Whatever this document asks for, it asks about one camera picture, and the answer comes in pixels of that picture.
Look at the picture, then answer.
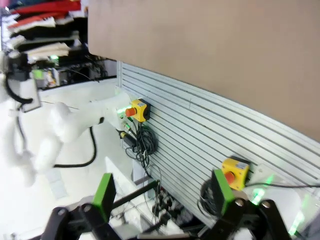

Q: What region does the yellow emergency stop button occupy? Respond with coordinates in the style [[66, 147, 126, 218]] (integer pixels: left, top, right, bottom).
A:
[[221, 157, 251, 191], [124, 98, 151, 123]]

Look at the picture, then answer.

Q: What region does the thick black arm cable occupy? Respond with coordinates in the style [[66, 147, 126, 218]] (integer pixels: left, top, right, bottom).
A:
[[53, 126, 98, 169]]

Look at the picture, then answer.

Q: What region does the beige folded cloth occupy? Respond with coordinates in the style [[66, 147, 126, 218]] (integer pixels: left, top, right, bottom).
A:
[[24, 42, 71, 57]]

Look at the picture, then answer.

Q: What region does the black coiled cable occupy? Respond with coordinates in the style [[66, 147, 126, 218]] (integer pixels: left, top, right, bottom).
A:
[[124, 124, 159, 162]]

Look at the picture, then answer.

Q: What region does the red folded cloth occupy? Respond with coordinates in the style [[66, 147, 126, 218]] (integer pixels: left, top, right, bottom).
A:
[[13, 0, 82, 15]]

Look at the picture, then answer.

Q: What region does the white printed folded cloth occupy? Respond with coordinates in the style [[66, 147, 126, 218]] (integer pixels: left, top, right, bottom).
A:
[[7, 16, 57, 32]]

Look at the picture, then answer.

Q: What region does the black plug connector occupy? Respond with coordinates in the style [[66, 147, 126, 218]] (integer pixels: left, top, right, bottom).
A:
[[117, 128, 137, 147]]

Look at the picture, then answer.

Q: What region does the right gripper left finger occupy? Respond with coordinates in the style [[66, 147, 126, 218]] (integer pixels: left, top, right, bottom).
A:
[[41, 171, 121, 240]]

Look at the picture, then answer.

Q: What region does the slotted aluminium mounting plate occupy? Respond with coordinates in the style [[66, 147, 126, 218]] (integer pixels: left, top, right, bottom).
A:
[[115, 60, 320, 227]]

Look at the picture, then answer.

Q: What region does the thin grey cable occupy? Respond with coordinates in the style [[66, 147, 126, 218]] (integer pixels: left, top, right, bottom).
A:
[[246, 182, 320, 189]]

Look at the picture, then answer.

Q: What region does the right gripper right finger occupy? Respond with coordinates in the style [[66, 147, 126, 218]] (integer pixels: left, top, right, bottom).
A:
[[204, 168, 293, 240]]

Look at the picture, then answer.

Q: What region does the white LED light panel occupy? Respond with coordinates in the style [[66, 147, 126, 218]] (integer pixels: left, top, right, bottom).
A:
[[19, 76, 43, 114]]

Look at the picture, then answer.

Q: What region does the black tripod leg rod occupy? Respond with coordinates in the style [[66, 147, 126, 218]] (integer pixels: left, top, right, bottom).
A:
[[111, 179, 161, 210]]

